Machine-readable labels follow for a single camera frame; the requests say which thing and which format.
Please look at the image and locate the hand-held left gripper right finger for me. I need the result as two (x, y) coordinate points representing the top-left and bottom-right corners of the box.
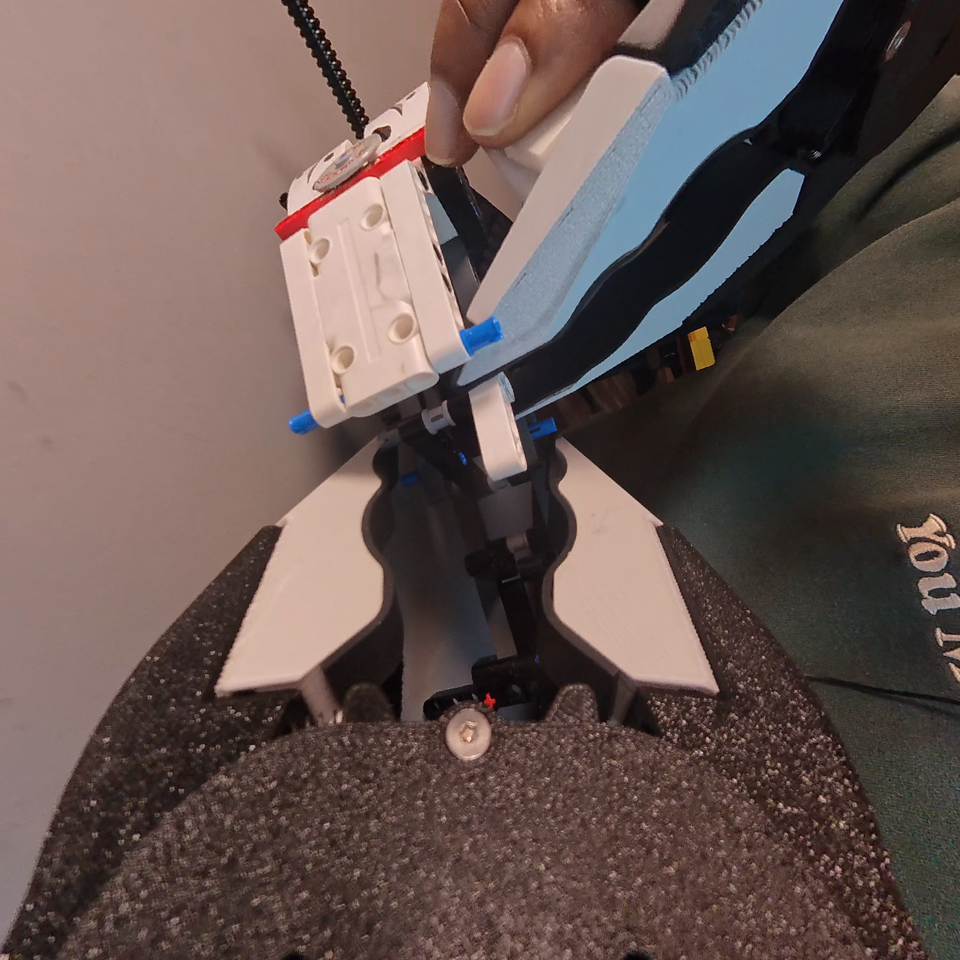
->
(543, 441), (721, 723)

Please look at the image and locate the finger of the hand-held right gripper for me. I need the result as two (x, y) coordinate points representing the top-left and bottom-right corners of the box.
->
(519, 144), (804, 412)
(456, 0), (850, 410)

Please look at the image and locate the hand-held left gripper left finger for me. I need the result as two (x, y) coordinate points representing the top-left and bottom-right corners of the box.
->
(213, 450), (405, 720)

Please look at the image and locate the white angled brick beam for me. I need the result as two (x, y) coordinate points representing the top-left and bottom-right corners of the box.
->
(468, 375), (530, 483)

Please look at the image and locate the white spotted brick truck model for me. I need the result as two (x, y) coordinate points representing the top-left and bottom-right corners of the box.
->
(276, 0), (562, 725)

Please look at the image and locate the grey desk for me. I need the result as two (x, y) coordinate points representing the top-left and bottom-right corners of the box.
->
(0, 0), (526, 841)

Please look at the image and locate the person's right hand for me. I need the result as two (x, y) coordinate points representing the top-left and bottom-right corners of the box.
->
(424, 0), (648, 169)

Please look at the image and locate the person in green sweatshirt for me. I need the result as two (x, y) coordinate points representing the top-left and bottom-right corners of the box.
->
(573, 90), (960, 960)

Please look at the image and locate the black microphone cable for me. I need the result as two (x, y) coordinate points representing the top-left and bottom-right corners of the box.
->
(810, 673), (960, 715)

